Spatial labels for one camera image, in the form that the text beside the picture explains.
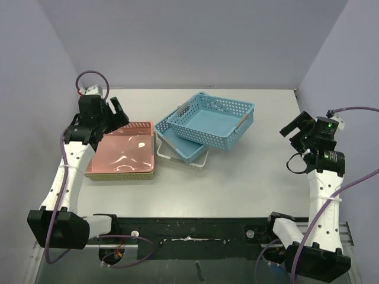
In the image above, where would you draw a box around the pink plastic basket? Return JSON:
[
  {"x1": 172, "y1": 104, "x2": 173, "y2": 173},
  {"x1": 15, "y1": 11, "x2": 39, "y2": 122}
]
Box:
[{"x1": 85, "y1": 121, "x2": 156, "y2": 174}]

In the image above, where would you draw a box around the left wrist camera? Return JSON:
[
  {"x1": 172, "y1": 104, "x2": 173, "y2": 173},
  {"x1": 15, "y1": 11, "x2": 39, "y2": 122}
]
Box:
[{"x1": 78, "y1": 85, "x2": 103, "y2": 96}]

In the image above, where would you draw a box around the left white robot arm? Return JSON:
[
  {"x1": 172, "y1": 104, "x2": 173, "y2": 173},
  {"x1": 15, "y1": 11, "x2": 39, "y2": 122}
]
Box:
[{"x1": 27, "y1": 95, "x2": 129, "y2": 249}]

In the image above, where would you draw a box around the blue plastic basket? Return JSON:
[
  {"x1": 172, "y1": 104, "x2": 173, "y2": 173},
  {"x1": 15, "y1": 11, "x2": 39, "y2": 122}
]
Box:
[
  {"x1": 168, "y1": 92, "x2": 255, "y2": 151},
  {"x1": 154, "y1": 104, "x2": 208, "y2": 164}
]

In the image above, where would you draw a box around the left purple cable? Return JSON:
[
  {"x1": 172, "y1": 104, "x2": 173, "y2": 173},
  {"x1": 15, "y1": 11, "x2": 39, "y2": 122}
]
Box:
[{"x1": 44, "y1": 70, "x2": 155, "y2": 269}]

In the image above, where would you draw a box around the yellow plastic basket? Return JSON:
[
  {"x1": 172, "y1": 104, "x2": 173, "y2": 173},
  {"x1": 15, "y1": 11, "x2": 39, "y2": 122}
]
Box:
[{"x1": 84, "y1": 133, "x2": 157, "y2": 182}]

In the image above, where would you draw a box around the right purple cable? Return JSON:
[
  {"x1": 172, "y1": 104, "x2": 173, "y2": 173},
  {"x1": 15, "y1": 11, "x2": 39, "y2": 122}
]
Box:
[{"x1": 257, "y1": 106, "x2": 379, "y2": 282}]

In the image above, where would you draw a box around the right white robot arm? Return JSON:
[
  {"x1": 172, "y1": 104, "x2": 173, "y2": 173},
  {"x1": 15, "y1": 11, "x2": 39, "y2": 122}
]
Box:
[{"x1": 264, "y1": 111, "x2": 351, "y2": 283}]

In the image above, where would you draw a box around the white plastic basket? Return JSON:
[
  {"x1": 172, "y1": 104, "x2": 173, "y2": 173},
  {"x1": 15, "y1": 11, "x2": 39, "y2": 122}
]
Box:
[{"x1": 156, "y1": 143, "x2": 209, "y2": 172}]

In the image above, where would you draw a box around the black mounting base plate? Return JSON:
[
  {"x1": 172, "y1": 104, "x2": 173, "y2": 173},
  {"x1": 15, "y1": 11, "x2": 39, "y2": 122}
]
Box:
[{"x1": 85, "y1": 217, "x2": 311, "y2": 261}]

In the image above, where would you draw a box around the purple cable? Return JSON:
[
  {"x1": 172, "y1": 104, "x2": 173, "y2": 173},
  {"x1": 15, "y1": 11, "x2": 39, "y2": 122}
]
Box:
[
  {"x1": 44, "y1": 70, "x2": 155, "y2": 269},
  {"x1": 257, "y1": 106, "x2": 379, "y2": 282}
]

